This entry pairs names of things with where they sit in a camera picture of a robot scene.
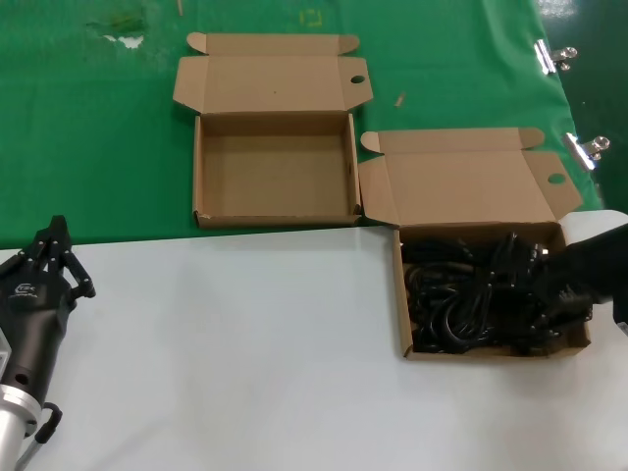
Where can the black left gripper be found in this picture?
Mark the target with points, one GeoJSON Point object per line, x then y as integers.
{"type": "Point", "coordinates": [29, 333]}

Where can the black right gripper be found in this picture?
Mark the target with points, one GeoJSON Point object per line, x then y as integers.
{"type": "Point", "coordinates": [589, 270]}

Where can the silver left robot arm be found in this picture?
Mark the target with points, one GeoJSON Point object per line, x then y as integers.
{"type": "Point", "coordinates": [12, 427]}

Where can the empty open cardboard box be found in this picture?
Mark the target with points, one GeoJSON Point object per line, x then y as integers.
{"type": "Point", "coordinates": [275, 167]}

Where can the green table cloth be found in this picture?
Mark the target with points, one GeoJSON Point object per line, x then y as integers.
{"type": "Point", "coordinates": [73, 147]}

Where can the silver metal binder clip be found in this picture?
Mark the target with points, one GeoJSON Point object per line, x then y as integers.
{"type": "Point", "coordinates": [579, 152]}
{"type": "Point", "coordinates": [544, 56]}

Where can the small wooden chip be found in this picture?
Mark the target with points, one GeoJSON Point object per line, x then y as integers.
{"type": "Point", "coordinates": [400, 100]}

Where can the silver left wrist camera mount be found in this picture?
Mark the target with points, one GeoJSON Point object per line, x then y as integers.
{"type": "Point", "coordinates": [4, 348]}

